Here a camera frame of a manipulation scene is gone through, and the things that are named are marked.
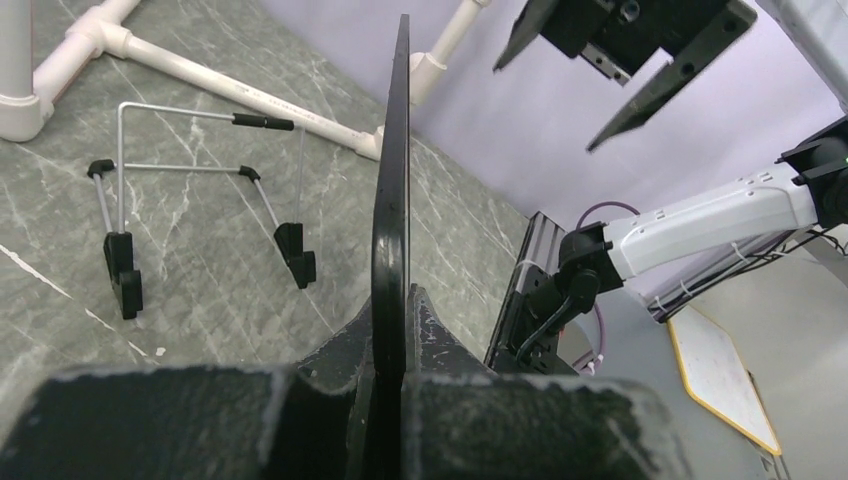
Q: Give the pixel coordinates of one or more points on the white PVC pipe frame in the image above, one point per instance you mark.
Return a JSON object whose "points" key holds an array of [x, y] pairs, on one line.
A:
{"points": [[29, 92]]}

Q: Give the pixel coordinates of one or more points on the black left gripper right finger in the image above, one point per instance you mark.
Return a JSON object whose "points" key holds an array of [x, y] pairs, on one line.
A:
{"points": [[460, 420]]}

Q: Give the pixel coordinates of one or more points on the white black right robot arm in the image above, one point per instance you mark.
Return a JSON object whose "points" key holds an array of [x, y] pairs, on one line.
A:
{"points": [[806, 187]]}

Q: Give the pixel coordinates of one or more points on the yellow framed white board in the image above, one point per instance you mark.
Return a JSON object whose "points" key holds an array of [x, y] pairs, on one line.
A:
{"points": [[715, 377]]}

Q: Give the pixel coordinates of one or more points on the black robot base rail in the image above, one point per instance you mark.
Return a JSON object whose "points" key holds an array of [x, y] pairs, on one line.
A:
{"points": [[537, 260]]}

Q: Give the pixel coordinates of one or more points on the white whiteboard black frame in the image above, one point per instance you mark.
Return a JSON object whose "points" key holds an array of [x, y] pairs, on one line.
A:
{"points": [[389, 260]]}

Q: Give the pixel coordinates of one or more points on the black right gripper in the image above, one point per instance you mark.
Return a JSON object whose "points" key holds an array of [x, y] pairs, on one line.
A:
{"points": [[694, 34]]}

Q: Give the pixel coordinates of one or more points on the metal wire whiteboard stand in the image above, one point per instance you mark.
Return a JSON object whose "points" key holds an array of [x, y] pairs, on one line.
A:
{"points": [[213, 188]]}

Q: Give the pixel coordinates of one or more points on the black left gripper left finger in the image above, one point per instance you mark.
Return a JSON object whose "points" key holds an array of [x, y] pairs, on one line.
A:
{"points": [[274, 421]]}

